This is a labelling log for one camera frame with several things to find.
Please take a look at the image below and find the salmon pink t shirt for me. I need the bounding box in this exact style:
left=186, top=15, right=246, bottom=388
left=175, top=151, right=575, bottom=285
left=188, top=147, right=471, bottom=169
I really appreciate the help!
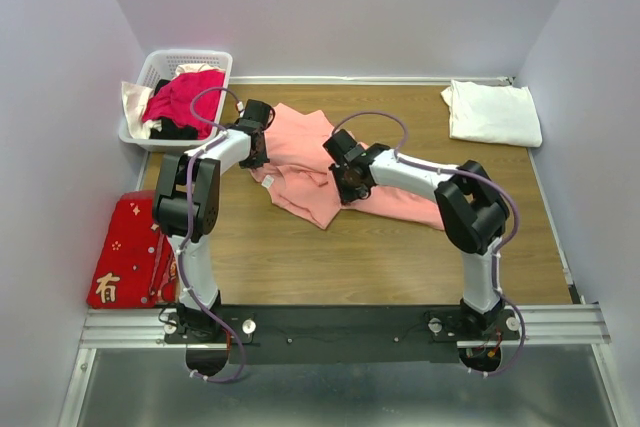
left=250, top=103, right=444, bottom=231

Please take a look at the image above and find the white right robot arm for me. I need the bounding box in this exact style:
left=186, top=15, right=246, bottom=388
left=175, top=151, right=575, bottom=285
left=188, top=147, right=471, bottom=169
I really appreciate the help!
left=323, top=129, right=509, bottom=339

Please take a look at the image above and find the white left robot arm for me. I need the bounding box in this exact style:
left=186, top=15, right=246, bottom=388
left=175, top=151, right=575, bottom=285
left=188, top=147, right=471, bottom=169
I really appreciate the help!
left=152, top=99, right=276, bottom=342

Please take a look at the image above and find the magenta t shirt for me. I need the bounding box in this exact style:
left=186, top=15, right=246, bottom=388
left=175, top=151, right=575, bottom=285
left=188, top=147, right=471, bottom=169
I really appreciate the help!
left=142, top=70, right=225, bottom=140

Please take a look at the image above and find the black garment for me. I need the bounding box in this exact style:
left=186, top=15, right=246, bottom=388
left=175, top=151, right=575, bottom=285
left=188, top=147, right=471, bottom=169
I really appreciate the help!
left=145, top=79, right=198, bottom=141

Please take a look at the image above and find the white plastic laundry basket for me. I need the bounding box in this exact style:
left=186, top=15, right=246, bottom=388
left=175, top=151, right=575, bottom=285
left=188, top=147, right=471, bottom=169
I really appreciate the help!
left=119, top=49, right=233, bottom=152

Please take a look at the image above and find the cream white garment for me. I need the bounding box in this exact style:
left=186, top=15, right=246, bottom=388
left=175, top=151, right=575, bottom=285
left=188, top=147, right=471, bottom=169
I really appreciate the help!
left=121, top=64, right=225, bottom=140

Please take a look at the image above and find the folded white t shirt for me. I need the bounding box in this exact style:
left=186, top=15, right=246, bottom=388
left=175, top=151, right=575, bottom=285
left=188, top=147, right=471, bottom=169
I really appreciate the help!
left=441, top=80, right=543, bottom=148

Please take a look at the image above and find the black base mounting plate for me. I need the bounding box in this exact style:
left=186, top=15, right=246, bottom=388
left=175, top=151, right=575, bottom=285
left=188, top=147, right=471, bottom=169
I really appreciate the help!
left=164, top=304, right=520, bottom=365

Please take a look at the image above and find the red printed cloth bag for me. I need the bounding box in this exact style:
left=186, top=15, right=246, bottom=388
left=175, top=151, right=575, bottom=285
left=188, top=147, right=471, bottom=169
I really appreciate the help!
left=86, top=190, right=177, bottom=309

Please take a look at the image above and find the aluminium frame rail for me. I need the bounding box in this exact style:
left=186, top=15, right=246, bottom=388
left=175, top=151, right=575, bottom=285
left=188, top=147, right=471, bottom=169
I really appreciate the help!
left=60, top=305, right=620, bottom=426

